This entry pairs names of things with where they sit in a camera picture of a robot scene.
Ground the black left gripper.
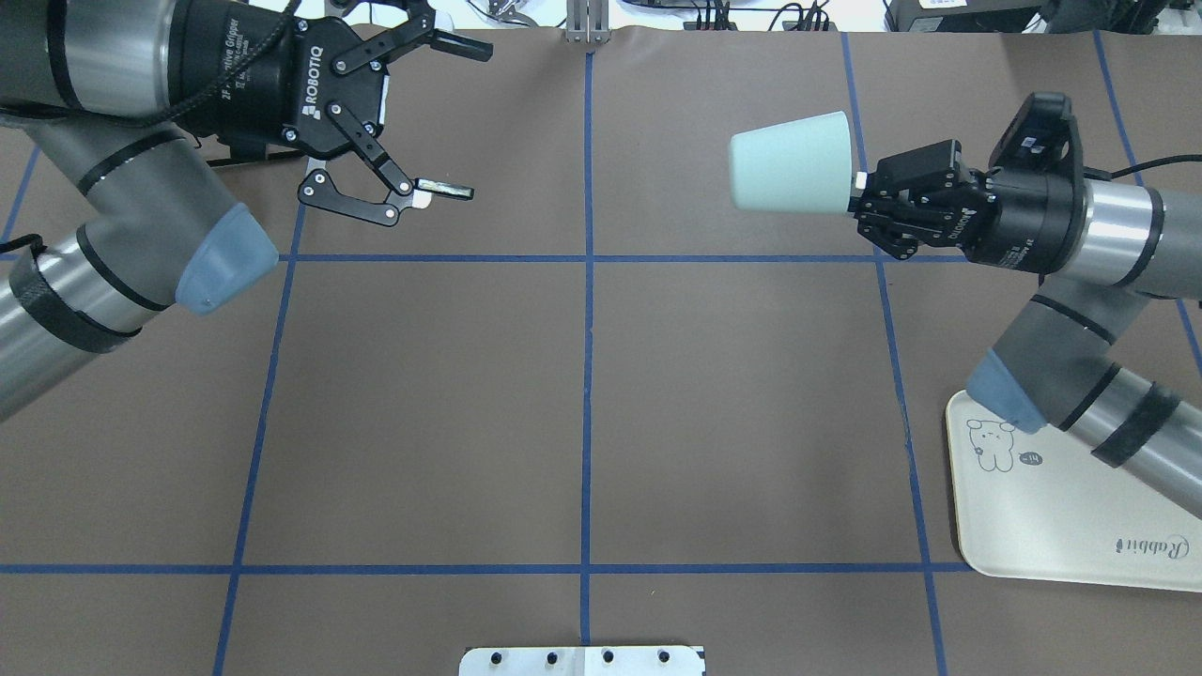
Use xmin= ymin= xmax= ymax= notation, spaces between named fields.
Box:
xmin=168 ymin=1 xmax=494 ymax=227

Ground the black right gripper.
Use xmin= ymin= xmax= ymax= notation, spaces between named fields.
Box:
xmin=851 ymin=140 xmax=1085 ymax=274

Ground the pale green cup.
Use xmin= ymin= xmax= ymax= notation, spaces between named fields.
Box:
xmin=727 ymin=111 xmax=853 ymax=215

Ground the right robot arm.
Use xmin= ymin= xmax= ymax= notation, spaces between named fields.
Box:
xmin=849 ymin=132 xmax=1200 ymax=516

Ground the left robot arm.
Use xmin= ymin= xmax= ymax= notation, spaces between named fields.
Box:
xmin=1 ymin=1 xmax=493 ymax=419

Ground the cream tray with bear drawing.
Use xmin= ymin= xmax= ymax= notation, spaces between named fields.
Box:
xmin=945 ymin=391 xmax=1201 ymax=593

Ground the black wire cup rack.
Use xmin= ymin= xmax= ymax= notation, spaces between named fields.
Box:
xmin=194 ymin=134 xmax=308 ymax=170

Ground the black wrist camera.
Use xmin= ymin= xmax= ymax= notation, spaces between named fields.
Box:
xmin=989 ymin=91 xmax=1081 ymax=173

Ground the grey aluminium post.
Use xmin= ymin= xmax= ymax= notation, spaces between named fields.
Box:
xmin=563 ymin=0 xmax=612 ymax=46

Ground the white bracket plate with screws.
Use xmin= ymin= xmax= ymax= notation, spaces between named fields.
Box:
xmin=458 ymin=645 xmax=707 ymax=675

